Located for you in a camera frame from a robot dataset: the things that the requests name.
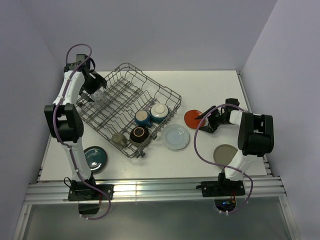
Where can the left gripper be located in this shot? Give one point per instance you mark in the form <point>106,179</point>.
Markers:
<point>99,82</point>

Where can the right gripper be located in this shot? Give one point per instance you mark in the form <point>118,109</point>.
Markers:
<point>211,127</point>

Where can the clear plastic cup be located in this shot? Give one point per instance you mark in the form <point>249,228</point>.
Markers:
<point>98,98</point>

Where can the orange small plate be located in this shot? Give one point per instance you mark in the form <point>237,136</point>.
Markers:
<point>190,118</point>

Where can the light blue glass plate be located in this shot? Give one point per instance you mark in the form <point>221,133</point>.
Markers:
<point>175,137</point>

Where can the grey ceramic plate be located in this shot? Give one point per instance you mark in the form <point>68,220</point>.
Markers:
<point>224,154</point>

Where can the teal and white bowl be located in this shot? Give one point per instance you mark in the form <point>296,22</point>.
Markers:
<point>159,112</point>

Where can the grey ceramic cup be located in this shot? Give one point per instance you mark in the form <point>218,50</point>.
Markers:
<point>119,139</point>

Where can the dark blue mug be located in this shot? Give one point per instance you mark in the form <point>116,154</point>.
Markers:
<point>142,118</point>

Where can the dark teal ceramic plate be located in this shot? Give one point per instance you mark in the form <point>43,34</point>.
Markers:
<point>96,158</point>

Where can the brown patterned bowl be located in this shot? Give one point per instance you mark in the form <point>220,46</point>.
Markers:
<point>138,135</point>

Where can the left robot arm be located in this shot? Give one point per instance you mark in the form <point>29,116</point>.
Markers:
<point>64,121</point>

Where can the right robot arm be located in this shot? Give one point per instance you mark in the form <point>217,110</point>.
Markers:
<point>255,135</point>

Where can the grey wire dish rack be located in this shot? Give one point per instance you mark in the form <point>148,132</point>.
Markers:
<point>128,90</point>

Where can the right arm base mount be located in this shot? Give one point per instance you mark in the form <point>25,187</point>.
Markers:
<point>225,189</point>

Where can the aluminium mounting rail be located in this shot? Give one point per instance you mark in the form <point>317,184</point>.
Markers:
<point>150,190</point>

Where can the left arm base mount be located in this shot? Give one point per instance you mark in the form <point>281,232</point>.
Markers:
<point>89,200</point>

